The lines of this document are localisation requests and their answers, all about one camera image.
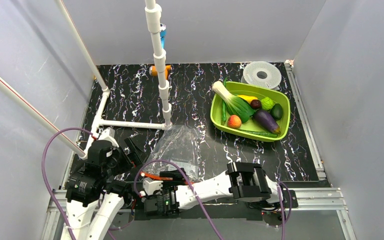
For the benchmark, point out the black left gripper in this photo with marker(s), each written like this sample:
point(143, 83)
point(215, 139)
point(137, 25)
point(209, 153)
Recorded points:
point(128, 153)

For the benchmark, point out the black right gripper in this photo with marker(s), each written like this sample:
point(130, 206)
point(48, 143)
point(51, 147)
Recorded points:
point(171, 178)

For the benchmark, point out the clear zip top bag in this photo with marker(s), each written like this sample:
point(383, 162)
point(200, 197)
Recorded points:
point(180, 145)

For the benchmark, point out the peach toy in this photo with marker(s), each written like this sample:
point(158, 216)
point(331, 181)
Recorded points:
point(234, 122)

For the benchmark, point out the yellow banana toy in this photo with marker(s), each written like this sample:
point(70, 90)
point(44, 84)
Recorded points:
point(247, 98)

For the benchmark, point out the dark red plum toy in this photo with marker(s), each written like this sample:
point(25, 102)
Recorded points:
point(255, 104)

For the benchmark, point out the purple eggplant toy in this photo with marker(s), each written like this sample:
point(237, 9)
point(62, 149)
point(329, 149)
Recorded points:
point(266, 120)

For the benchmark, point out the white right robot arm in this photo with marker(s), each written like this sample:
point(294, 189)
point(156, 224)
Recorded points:
point(241, 181)

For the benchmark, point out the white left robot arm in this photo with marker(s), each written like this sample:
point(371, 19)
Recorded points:
point(93, 195)

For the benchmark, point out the bok choy toy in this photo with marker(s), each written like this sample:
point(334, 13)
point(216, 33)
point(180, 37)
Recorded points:
point(234, 104)

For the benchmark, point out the green cucumber toy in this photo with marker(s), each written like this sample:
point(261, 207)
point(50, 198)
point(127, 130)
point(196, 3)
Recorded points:
point(258, 134)

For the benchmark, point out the green plastic basin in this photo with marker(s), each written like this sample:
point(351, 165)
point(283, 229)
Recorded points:
point(237, 88)

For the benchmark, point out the light green lime toy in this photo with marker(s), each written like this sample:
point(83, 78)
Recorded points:
point(267, 103)

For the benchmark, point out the dark green avocado toy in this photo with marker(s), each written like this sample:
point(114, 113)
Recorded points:
point(277, 112)

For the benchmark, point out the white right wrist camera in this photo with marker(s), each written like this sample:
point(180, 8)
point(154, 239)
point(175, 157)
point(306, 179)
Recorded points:
point(151, 186)

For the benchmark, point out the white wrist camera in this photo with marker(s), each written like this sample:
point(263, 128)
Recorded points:
point(108, 134)
point(151, 186)

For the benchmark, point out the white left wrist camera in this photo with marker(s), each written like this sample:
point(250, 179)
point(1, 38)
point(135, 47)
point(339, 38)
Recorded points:
point(108, 134)

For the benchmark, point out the aluminium rail frame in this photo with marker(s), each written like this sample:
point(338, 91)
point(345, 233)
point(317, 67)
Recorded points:
point(308, 198)

